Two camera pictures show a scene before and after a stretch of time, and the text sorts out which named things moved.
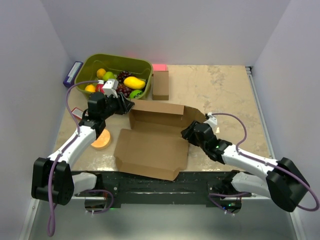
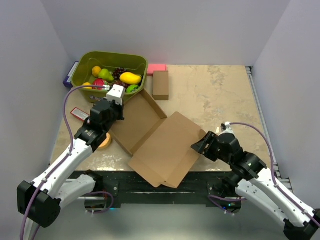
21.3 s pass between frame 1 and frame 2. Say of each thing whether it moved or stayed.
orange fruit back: moved
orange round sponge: stayed
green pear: stayed
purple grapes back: moved
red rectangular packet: stayed
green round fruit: moved
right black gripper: moved
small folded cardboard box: stayed
